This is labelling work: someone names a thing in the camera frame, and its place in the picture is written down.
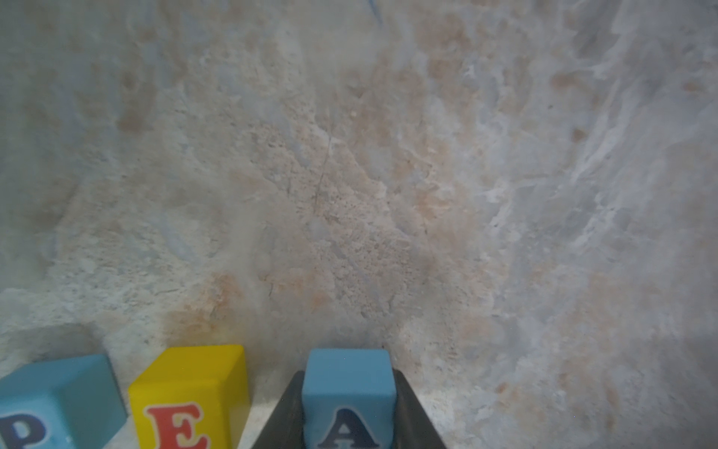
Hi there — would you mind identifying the yellow block E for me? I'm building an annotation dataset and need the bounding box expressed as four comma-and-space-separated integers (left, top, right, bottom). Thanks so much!
128, 344, 251, 449

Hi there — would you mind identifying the light blue block P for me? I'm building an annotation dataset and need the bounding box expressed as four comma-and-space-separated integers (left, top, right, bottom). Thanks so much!
1, 355, 127, 448

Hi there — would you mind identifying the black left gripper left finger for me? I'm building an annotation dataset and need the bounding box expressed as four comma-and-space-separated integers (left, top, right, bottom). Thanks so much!
252, 370, 305, 449

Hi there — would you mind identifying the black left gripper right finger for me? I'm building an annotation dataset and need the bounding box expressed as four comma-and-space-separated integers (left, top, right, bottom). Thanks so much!
392, 370, 447, 449

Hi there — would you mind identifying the light blue block A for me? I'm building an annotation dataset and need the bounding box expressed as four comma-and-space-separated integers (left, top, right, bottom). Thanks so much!
302, 349, 398, 448

